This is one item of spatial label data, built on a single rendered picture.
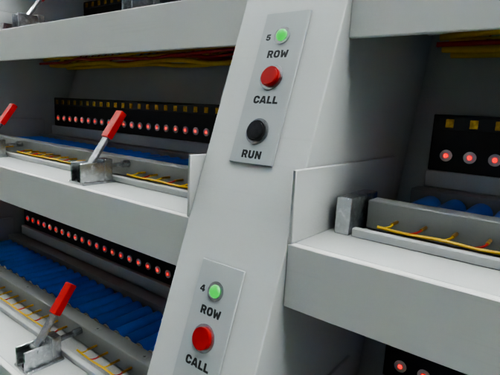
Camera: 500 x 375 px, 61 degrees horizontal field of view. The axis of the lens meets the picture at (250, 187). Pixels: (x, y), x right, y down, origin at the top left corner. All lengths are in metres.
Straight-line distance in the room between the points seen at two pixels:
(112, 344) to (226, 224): 0.23
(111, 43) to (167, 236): 0.25
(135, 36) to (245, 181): 0.24
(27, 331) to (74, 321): 0.07
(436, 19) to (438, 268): 0.16
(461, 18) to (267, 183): 0.16
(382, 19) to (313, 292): 0.19
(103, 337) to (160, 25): 0.34
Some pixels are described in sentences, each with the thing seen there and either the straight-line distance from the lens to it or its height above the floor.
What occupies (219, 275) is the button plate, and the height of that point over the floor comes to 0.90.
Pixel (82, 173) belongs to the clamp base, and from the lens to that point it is 0.48.
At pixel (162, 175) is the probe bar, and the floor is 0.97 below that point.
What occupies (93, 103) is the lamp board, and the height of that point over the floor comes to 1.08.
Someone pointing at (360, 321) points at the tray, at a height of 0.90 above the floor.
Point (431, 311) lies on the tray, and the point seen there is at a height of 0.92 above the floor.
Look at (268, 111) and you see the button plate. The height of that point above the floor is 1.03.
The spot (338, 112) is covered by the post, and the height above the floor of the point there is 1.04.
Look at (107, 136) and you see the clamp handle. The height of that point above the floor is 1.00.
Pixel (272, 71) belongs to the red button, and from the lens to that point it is 0.33.
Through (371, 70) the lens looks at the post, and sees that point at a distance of 0.38.
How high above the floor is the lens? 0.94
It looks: 5 degrees up
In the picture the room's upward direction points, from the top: 14 degrees clockwise
